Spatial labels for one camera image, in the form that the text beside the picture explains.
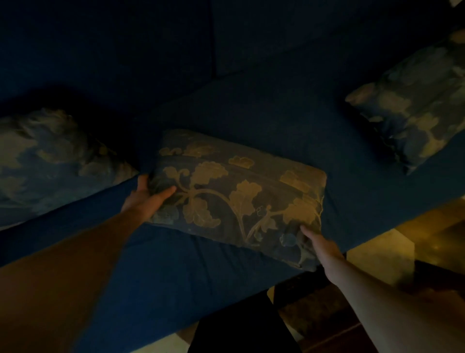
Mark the person's left hand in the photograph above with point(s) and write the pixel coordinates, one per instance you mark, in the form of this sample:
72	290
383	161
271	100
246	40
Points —
142	203

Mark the person's right hand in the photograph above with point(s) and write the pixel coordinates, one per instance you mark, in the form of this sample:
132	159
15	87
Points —
324	251

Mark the person's left thumb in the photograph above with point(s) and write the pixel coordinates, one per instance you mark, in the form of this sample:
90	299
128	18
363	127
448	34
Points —
163	194

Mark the person's right thumb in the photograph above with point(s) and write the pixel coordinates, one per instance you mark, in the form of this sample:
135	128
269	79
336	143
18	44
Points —
308	232

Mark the rectangular floral leaf-print cushion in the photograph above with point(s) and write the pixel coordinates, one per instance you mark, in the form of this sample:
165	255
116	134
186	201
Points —
239	198

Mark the person's right forearm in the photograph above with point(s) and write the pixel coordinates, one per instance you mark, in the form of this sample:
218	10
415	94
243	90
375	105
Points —
392	309

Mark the person's left forearm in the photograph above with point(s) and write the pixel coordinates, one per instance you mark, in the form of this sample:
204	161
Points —
61	276

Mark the dark blue sofa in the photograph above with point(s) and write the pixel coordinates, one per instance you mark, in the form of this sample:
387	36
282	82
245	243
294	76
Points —
225	109

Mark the large blue floral cushion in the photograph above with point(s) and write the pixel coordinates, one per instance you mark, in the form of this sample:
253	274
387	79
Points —
47	163

